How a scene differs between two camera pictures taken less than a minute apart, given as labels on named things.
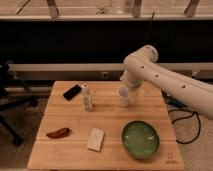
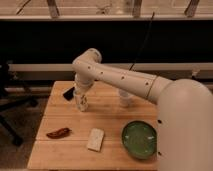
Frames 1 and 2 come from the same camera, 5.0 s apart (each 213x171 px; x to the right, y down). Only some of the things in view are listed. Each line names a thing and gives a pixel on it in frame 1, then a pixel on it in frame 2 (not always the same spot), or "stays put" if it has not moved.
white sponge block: x=96 y=139 stays put
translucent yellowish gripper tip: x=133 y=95 to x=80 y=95
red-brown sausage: x=64 y=132 stays put
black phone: x=72 y=92 stays put
